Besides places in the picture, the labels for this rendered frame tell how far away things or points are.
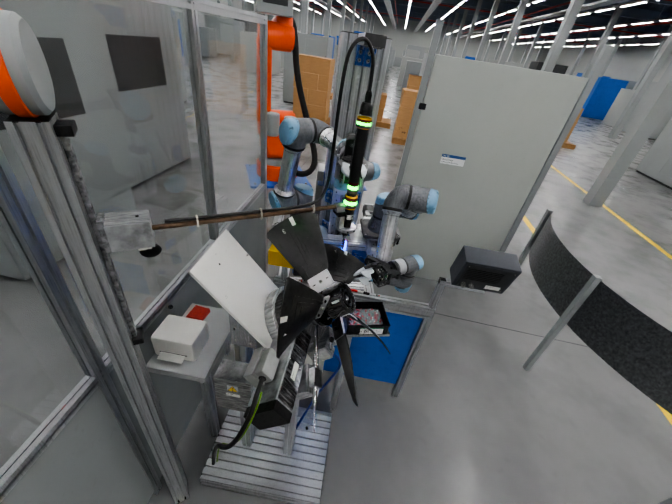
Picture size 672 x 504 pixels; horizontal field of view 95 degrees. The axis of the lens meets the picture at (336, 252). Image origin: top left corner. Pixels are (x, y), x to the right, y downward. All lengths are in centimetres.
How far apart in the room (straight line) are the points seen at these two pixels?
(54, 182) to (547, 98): 290
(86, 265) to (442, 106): 251
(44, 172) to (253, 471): 167
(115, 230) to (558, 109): 291
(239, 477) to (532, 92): 314
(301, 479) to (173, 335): 107
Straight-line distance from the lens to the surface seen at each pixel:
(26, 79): 74
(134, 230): 86
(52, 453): 133
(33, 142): 80
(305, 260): 112
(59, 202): 84
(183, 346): 136
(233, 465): 205
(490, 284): 169
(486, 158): 298
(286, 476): 202
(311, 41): 1163
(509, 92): 291
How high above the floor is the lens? 198
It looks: 34 degrees down
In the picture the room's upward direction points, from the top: 9 degrees clockwise
